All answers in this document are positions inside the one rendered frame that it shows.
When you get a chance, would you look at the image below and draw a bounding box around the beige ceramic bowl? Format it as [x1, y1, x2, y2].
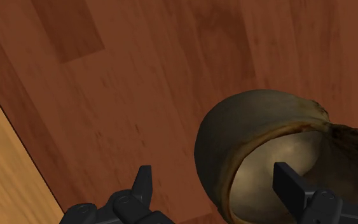
[193, 89, 358, 224]

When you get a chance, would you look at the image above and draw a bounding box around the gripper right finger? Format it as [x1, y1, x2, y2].
[272, 161, 358, 224]

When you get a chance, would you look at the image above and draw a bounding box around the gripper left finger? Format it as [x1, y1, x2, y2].
[59, 165, 176, 224]

